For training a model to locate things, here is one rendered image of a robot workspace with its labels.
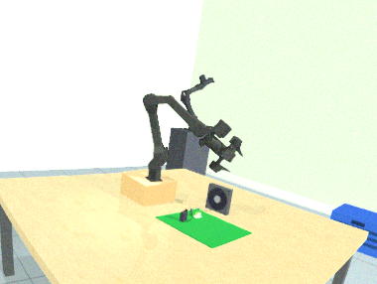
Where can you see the green circuit board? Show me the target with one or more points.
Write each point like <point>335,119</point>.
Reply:
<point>205,228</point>

